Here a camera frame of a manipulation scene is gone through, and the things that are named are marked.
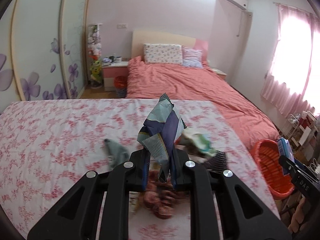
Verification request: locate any black white checkered mesh cloth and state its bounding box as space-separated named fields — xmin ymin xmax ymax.
xmin=202 ymin=151 xmax=228 ymax=173

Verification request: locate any grey green sock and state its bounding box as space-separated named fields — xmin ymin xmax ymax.
xmin=104 ymin=139 xmax=130 ymax=169

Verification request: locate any blue grey snack wrapper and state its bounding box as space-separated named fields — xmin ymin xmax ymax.
xmin=137 ymin=93 xmax=186 ymax=182

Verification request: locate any orange plastic laundry basket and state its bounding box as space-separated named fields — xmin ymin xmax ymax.
xmin=250 ymin=139 xmax=295 ymax=200

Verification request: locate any floral pink white tablecloth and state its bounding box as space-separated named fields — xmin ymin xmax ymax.
xmin=1 ymin=99 xmax=279 ymax=239

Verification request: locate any mint green baby cap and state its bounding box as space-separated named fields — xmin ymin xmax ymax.
xmin=180 ymin=127 xmax=217 ymax=157

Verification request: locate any red checkered scrunchie cloth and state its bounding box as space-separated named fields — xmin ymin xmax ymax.
xmin=140 ymin=170 xmax=189 ymax=220

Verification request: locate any pink window curtain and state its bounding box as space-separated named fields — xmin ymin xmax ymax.
xmin=261 ymin=4 xmax=319 ymax=116

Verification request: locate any far side nightstand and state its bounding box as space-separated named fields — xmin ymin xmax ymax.
xmin=211 ymin=68 xmax=227 ymax=80

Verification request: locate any red mesh wastebasket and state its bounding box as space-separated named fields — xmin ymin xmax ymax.
xmin=114 ymin=76 xmax=127 ymax=98

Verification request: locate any pink white nightstand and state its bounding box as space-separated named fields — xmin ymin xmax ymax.
xmin=103 ymin=61 xmax=129 ymax=92

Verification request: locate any salmon pink bed duvet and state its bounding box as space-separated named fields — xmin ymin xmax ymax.
xmin=127 ymin=56 xmax=279 ymax=150

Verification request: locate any white mug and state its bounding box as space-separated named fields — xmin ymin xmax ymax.
xmin=116 ymin=56 xmax=122 ymax=63

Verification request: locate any pink striped pillow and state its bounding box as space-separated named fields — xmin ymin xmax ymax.
xmin=182 ymin=46 xmax=203 ymax=68

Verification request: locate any plush toy display tube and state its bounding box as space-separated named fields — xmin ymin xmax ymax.
xmin=87 ymin=23 xmax=103 ymax=89

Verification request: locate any floral white pillow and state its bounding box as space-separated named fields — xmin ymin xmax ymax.
xmin=143 ymin=43 xmax=183 ymax=64

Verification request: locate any floral sliding wardrobe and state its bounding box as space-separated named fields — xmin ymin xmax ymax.
xmin=1 ymin=0 xmax=87 ymax=106

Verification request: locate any beige pink headboard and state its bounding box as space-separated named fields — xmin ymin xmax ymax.
xmin=131 ymin=30 xmax=209 ymax=61

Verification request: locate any white wire rack shelf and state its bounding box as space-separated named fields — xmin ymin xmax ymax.
xmin=280 ymin=113 xmax=304 ymax=147

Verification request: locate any wall power outlet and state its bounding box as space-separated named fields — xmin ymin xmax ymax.
xmin=117 ymin=24 xmax=128 ymax=29

